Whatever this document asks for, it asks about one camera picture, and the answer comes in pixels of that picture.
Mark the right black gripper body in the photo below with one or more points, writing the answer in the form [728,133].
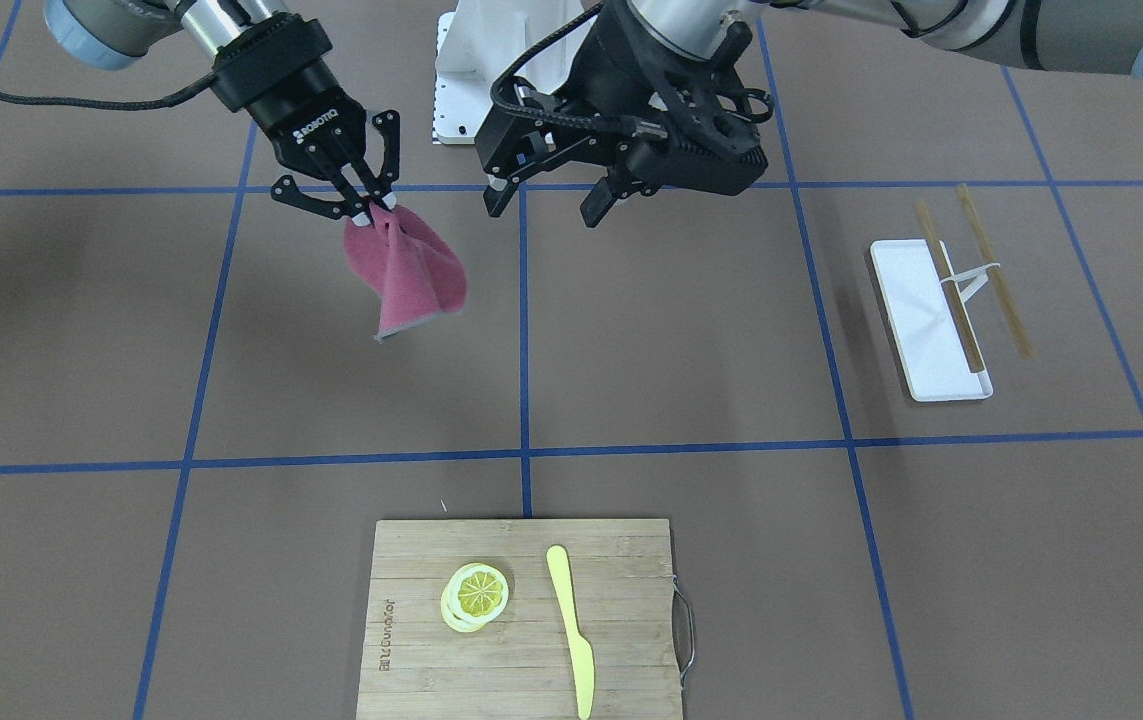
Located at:
[303,108]

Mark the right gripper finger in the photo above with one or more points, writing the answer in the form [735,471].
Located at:
[378,183]

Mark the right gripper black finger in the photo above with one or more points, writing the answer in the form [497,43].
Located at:
[287,192]

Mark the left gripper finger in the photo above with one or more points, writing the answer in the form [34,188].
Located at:
[505,172]
[618,185]

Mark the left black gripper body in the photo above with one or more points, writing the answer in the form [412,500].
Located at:
[607,68]

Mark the red cleaning cloth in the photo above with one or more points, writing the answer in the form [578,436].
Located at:
[415,274]

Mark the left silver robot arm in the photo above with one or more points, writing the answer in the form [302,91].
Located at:
[1102,37]

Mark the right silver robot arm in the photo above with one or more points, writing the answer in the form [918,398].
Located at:
[112,35]

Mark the white rectangular tray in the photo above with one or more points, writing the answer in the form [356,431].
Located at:
[934,367]

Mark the yellow lemon slice toy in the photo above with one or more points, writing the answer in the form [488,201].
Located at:
[474,596]

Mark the wooden rack bar outer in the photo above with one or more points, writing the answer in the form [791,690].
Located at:
[996,275]

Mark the yellow plastic knife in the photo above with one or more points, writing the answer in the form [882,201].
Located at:
[584,667]

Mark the bamboo cutting board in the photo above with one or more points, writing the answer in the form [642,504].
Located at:
[518,665]

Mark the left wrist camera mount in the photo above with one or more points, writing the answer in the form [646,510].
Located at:
[703,121]

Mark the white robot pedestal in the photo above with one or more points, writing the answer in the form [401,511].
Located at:
[475,43]

